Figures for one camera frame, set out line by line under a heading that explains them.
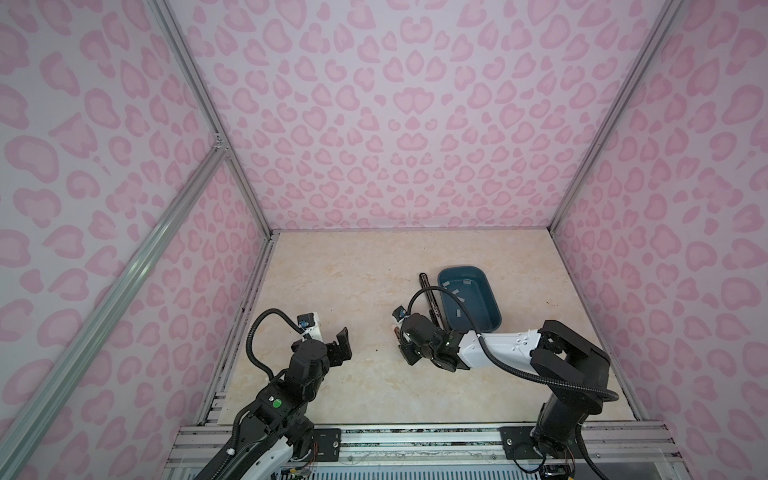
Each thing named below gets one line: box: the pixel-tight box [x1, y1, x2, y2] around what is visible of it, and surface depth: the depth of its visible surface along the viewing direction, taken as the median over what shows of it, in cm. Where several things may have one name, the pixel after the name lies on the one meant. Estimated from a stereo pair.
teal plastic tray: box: [438, 266, 503, 333], surface depth 100 cm
